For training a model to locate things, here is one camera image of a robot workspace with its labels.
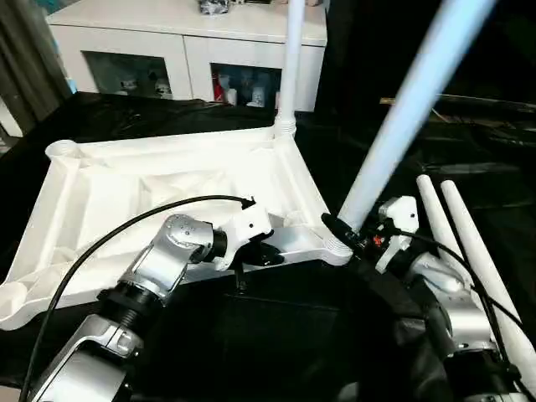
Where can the small gold tag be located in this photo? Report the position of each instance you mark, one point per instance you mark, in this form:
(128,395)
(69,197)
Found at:
(387,101)

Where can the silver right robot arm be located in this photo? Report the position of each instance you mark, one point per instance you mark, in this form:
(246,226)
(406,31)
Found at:
(452,301)

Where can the grey patterned ornament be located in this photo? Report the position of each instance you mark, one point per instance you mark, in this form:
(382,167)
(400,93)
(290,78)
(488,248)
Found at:
(213,7)

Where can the white glass-door cabinet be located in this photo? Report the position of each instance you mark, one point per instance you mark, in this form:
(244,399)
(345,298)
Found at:
(167,46)

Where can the grey metal rod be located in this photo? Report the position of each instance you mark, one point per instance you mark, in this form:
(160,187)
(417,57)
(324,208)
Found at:
(490,101)

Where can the black work mat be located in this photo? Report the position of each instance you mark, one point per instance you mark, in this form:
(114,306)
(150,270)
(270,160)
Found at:
(272,335)

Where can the pale blue small box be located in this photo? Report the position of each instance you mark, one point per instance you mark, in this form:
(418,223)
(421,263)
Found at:
(72,84)

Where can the grey curtain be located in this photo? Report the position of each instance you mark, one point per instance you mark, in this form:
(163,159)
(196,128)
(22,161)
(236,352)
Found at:
(29,58)

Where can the white plastic table top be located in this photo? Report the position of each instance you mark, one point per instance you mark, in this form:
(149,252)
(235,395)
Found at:
(146,176)

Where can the black backdrop cloth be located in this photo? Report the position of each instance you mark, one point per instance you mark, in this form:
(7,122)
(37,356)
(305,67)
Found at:
(419,42)

